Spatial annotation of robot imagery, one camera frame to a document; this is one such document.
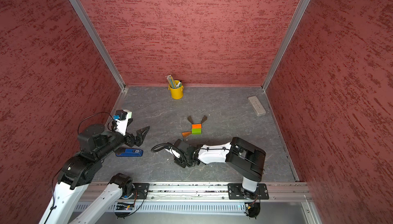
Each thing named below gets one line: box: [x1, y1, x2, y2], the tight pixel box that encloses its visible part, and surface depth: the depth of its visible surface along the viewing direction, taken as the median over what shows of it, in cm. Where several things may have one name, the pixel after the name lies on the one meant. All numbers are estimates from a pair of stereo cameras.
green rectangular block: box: [191, 128, 203, 135], surface depth 96 cm
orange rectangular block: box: [191, 123, 203, 129], surface depth 97 cm
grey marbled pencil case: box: [248, 95, 267, 117], surface depth 109 cm
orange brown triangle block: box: [181, 131, 192, 139], surface depth 95 cm
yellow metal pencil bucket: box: [167, 79, 185, 100], surface depth 113 cm
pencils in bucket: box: [164, 74, 178, 89], surface depth 108 cm
